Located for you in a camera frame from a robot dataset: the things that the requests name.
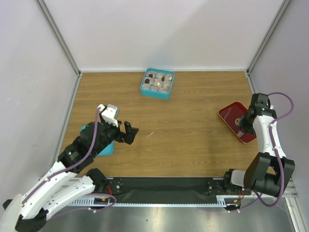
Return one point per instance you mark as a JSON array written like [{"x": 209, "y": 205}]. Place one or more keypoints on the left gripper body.
[{"x": 114, "y": 132}]

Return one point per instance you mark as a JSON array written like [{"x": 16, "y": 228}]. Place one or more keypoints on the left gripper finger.
[
  {"x": 128, "y": 127},
  {"x": 130, "y": 135}
]

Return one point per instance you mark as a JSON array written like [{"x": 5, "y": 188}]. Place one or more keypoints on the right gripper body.
[{"x": 245, "y": 123}]

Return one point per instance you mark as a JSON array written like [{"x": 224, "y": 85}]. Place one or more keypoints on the metal tongs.
[{"x": 241, "y": 131}]

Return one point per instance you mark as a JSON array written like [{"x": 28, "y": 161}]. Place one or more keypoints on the teal box lid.
[{"x": 103, "y": 141}]

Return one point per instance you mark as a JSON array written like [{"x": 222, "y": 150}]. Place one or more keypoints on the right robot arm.
[{"x": 270, "y": 170}]

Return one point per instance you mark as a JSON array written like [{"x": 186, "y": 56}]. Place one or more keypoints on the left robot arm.
[{"x": 31, "y": 212}]

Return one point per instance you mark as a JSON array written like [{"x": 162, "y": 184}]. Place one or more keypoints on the red chocolate tray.
[{"x": 230, "y": 115}]

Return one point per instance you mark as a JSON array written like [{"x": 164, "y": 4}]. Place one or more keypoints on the teal chocolate box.
[{"x": 151, "y": 89}]

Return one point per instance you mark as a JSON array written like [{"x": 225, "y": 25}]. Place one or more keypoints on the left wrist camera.
[{"x": 108, "y": 114}]

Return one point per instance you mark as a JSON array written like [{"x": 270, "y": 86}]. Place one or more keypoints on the slotted cable duct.
[{"x": 204, "y": 201}]

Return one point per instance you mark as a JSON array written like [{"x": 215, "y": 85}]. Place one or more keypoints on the right aluminium frame post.
[{"x": 275, "y": 22}]

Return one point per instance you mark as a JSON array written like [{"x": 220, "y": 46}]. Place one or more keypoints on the aluminium frame post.
[
  {"x": 57, "y": 34},
  {"x": 275, "y": 22}
]

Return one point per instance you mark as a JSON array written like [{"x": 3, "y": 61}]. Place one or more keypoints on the left aluminium frame post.
[{"x": 57, "y": 34}]

